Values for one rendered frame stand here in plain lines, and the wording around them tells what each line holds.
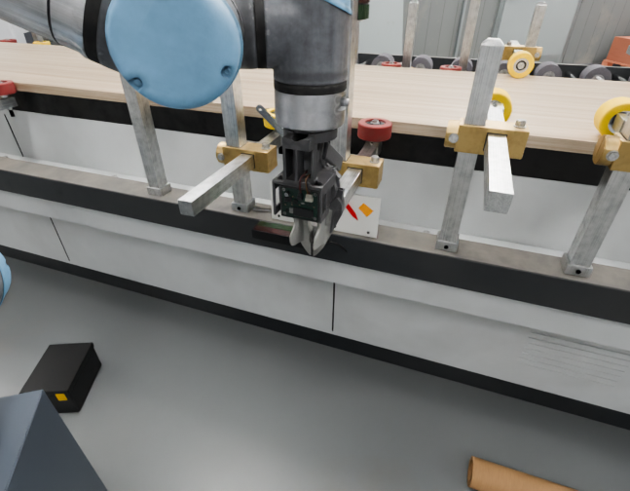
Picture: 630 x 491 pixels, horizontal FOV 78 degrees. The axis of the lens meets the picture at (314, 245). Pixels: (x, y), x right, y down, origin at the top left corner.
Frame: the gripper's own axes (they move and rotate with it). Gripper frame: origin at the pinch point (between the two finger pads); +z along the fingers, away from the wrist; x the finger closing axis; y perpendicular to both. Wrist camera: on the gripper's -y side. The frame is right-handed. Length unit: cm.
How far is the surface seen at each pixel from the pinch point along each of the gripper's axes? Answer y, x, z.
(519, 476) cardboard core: -20, 52, 74
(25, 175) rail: -23, -101, 13
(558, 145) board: -46, 39, -7
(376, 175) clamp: -24.6, 4.4, -3.2
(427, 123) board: -47.4, 11.2, -8.7
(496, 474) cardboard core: -18, 46, 74
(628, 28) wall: -764, 236, 7
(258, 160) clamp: -24.4, -22.5, -2.8
